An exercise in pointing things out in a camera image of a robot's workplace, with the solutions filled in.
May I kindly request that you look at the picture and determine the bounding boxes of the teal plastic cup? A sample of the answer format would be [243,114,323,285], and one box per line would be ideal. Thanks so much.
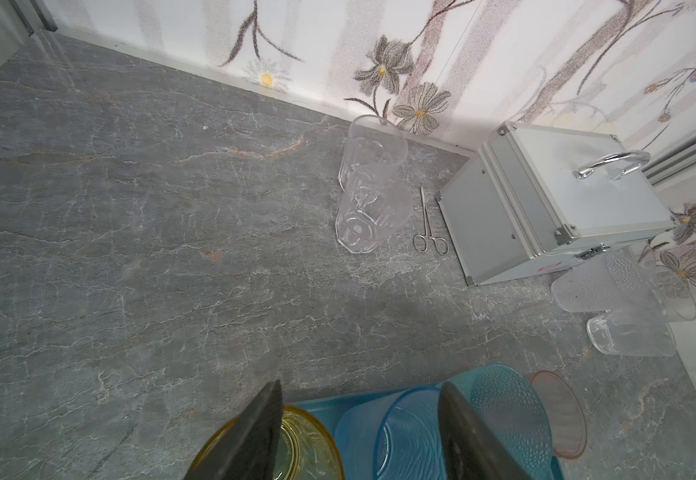
[449,364,553,479]

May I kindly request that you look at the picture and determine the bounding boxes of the silver aluminium first aid case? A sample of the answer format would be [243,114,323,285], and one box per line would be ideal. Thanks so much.
[437,122,675,286]

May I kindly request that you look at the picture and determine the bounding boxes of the clear glass front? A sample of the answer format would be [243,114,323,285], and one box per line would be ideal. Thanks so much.
[586,311,677,357]

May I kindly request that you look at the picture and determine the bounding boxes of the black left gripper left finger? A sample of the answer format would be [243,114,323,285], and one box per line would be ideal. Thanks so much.
[185,380,284,479]

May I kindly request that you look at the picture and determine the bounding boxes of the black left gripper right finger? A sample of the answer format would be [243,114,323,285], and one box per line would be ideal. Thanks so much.
[438,382,530,479]

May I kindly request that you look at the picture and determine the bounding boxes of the silver surgical forceps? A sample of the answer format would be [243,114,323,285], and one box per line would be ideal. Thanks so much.
[413,186,450,256]

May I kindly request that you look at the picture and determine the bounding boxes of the pink plastic cup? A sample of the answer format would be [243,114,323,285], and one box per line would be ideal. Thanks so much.
[525,370,588,460]

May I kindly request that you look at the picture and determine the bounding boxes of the clear faceted glass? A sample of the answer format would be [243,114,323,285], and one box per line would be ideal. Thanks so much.
[335,166,413,254]
[338,114,409,190]

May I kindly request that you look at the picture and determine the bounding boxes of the frosted dotted clear cup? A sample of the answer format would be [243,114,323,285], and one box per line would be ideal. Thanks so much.
[551,248,661,313]

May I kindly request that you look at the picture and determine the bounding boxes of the blue plastic cup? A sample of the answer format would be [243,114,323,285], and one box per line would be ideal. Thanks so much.
[334,386,446,479]

